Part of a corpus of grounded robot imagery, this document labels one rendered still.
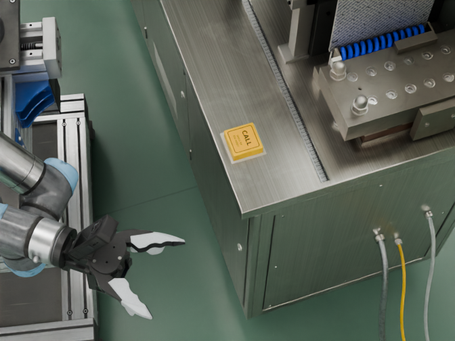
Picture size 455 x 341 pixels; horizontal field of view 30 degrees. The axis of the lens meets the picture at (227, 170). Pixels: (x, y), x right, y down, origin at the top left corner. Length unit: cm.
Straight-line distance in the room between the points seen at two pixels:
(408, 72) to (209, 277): 113
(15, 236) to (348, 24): 84
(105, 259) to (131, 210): 141
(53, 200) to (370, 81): 72
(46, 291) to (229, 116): 89
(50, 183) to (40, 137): 118
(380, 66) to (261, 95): 29
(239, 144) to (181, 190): 100
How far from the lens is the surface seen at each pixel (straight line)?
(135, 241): 145
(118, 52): 316
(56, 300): 254
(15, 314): 255
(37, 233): 146
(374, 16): 187
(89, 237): 139
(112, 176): 290
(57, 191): 161
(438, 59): 193
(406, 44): 191
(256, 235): 198
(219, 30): 208
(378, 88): 186
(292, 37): 199
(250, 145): 188
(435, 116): 188
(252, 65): 202
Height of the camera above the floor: 257
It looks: 63 degrees down
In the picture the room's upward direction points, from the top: straight up
